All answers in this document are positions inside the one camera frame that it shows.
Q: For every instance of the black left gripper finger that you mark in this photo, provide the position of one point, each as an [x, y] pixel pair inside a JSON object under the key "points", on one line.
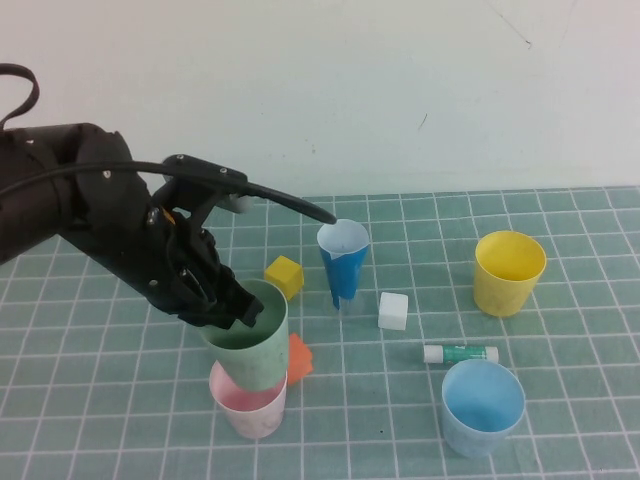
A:
{"points": [[212, 318], [247, 310]]}

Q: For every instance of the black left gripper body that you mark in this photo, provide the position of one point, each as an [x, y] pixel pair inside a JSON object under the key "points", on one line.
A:
{"points": [[185, 270]]}

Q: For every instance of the green plastic cup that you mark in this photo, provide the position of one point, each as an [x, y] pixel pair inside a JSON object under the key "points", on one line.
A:
{"points": [[260, 365]]}

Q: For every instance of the yellow plastic cup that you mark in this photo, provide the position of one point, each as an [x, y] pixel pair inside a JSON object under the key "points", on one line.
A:
{"points": [[500, 297]]}

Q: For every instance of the light blue plastic cup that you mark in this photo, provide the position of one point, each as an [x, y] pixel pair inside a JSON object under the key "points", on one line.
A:
{"points": [[470, 440]]}

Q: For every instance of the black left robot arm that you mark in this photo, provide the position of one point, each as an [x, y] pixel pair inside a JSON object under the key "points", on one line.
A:
{"points": [[75, 200]]}

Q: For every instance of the large yellow cube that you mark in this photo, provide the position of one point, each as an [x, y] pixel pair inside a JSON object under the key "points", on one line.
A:
{"points": [[284, 277]]}

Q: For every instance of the orange cube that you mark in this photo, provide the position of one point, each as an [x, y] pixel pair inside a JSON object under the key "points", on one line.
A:
{"points": [[300, 357]]}

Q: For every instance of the blue paper cone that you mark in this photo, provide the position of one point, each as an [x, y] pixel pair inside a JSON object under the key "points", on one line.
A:
{"points": [[344, 280]]}

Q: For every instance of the white cube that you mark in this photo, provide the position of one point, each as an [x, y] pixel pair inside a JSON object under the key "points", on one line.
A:
{"points": [[392, 311]]}

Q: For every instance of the green white glue stick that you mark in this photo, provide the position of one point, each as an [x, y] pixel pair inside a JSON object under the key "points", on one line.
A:
{"points": [[460, 353]]}

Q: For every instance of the green grid tablecloth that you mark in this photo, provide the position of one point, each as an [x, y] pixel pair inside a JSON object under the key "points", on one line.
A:
{"points": [[550, 400]]}

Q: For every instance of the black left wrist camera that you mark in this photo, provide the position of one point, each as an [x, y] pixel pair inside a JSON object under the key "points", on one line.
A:
{"points": [[200, 167]]}

